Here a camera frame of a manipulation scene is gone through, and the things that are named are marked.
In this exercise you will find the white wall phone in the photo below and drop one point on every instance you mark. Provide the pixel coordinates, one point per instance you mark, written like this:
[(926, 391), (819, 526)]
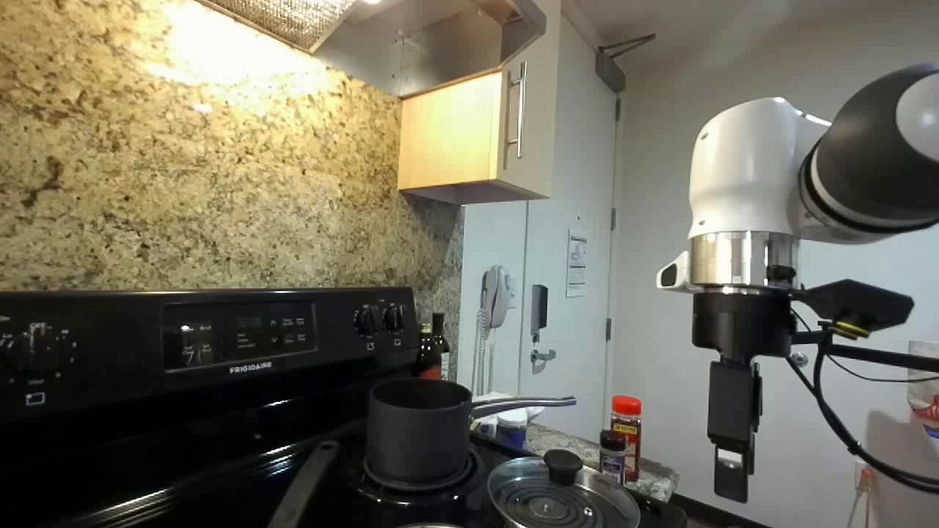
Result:
[(496, 298)]

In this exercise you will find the white blue-lid container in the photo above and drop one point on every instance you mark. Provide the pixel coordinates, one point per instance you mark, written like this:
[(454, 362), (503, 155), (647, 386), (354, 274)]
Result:
[(512, 429)]

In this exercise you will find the grey door closer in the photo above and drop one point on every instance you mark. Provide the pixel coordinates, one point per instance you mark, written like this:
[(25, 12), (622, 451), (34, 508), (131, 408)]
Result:
[(615, 64)]

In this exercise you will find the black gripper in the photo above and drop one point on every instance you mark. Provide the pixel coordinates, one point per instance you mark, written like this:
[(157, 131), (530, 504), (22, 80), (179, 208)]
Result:
[(740, 323)]

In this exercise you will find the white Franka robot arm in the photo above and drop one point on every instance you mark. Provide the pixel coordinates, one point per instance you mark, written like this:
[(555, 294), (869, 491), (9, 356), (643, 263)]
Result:
[(744, 166)]

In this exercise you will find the white paper sign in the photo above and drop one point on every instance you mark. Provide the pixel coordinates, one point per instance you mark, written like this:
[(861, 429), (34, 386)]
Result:
[(577, 265)]

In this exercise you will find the red lid spice jar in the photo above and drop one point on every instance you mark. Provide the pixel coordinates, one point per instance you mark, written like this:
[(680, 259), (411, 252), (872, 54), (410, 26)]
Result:
[(627, 441)]

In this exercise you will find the small black lid spice jar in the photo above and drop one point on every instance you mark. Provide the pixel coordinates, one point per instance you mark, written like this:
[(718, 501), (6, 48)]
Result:
[(612, 458)]

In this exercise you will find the wall cabinet with grey door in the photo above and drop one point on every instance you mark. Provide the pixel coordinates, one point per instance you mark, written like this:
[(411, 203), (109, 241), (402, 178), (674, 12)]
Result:
[(449, 134)]

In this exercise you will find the clear plastic container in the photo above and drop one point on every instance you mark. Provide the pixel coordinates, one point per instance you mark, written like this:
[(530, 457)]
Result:
[(926, 391)]

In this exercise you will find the white door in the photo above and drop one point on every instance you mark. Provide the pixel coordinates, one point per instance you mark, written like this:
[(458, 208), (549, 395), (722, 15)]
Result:
[(587, 354)]

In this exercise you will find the black kitchen stove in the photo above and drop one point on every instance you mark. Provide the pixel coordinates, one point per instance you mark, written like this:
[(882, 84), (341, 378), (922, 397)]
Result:
[(119, 441)]

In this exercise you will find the pale flat board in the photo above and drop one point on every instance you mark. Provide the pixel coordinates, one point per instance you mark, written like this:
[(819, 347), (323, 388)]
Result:
[(911, 514)]

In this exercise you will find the black door intercom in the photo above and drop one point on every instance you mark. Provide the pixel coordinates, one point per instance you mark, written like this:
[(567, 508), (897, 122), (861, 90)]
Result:
[(539, 312)]

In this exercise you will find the steel range hood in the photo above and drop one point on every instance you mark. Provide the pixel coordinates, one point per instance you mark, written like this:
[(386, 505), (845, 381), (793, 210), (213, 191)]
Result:
[(411, 48)]

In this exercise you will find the glass lid with black knob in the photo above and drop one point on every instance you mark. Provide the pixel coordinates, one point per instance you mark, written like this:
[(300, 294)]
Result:
[(546, 504)]

